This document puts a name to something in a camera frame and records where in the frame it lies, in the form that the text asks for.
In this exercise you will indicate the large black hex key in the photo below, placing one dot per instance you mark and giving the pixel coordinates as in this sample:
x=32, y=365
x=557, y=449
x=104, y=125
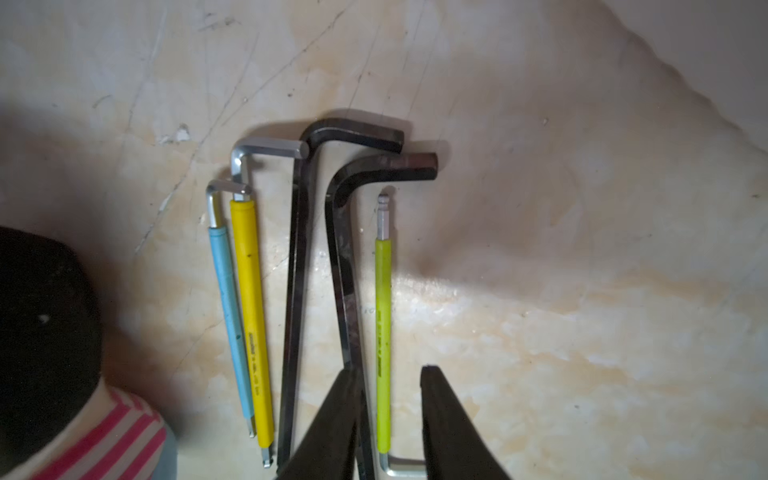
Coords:
x=380, y=168

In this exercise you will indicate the light blue hex key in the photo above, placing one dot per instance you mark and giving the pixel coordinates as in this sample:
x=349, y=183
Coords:
x=224, y=269

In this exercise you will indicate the cartoon boy plush doll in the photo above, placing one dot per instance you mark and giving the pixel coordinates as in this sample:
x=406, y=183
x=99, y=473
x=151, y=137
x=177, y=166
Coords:
x=60, y=419

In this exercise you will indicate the yellow hex key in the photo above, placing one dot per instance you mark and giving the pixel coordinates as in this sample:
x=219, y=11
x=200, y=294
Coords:
x=245, y=230

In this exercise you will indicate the thin black hex key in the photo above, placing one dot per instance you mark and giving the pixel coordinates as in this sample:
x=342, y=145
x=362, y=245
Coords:
x=301, y=227

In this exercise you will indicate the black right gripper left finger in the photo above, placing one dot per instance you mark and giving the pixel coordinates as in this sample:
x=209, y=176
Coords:
x=328, y=448

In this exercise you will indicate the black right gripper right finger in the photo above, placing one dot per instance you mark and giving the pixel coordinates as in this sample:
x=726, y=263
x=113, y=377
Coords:
x=453, y=448

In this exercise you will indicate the lime green hex key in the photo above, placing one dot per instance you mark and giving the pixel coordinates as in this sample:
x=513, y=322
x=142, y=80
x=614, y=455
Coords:
x=391, y=465

